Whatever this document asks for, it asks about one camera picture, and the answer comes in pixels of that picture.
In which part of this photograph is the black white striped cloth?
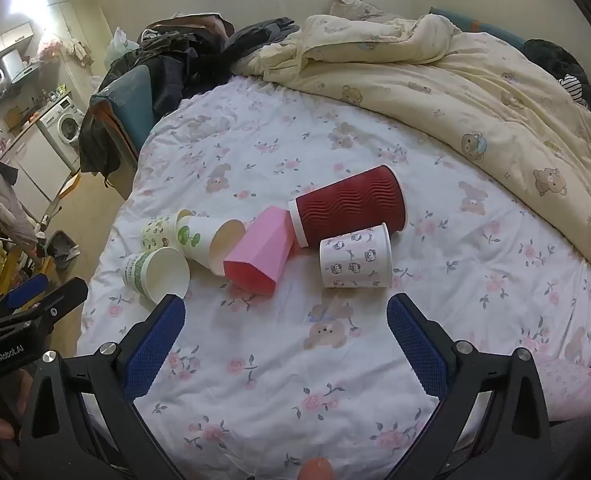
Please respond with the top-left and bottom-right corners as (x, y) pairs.
(558, 74), (589, 107)

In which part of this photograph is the white green band cup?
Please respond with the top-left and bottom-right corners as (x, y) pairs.
(122, 246), (191, 306)

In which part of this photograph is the white washing machine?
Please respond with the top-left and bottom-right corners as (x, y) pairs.
(36, 92), (86, 171)

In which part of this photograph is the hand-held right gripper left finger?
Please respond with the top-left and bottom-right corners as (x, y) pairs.
(18, 294), (186, 480)

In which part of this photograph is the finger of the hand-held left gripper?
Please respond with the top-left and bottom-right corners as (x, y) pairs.
(0, 272), (52, 322)
(6, 277), (89, 342)

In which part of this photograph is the floral white bed sheet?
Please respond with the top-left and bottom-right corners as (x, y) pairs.
(76, 74), (591, 480)

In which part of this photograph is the white green patterned cup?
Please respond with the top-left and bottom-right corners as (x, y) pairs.
(140, 209), (195, 253)

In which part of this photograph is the pink dotted pillow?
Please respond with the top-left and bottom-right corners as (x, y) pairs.
(535, 352), (591, 423)

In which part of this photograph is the dark fuzzy garment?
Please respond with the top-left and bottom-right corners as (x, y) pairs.
(520, 37), (591, 121)

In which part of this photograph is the dark red ribbed cup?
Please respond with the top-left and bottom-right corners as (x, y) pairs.
(288, 164), (408, 249)

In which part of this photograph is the white plastic bag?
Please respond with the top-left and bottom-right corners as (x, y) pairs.
(104, 26), (140, 72)

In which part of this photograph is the pink faceted cup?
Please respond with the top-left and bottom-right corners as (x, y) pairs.
(223, 205), (296, 296)

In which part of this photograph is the white low cabinet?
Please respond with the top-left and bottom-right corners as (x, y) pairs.
(0, 122), (74, 203)

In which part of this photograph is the pink hanging cloth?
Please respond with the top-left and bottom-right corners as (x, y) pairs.
(36, 35), (94, 68)

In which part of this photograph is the teal pillow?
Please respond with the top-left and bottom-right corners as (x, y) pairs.
(428, 7), (529, 51)

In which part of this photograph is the pile of dark clothes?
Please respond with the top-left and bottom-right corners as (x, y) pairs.
(78, 15), (303, 176)

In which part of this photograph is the white green sprout cup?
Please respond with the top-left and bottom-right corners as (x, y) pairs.
(174, 214), (247, 277)

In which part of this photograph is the grey trash bin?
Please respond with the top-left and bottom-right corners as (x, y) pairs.
(46, 230), (82, 271)

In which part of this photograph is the teal chair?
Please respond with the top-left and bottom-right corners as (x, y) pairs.
(90, 66), (156, 196)

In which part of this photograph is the white wall cabinet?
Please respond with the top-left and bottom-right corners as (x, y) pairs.
(0, 21), (35, 68)

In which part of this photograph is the white cartoon print cup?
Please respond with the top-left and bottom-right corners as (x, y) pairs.
(318, 222), (393, 290)

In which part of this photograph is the person's right hand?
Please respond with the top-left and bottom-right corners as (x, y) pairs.
(299, 457), (337, 480)

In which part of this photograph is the beige printed pillow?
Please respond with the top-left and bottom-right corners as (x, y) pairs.
(328, 0), (401, 23)

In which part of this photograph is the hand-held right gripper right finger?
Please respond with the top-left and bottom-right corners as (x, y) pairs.
(385, 292), (556, 480)

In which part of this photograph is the yellow bear print quilt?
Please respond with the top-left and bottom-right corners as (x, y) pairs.
(234, 11), (591, 306)

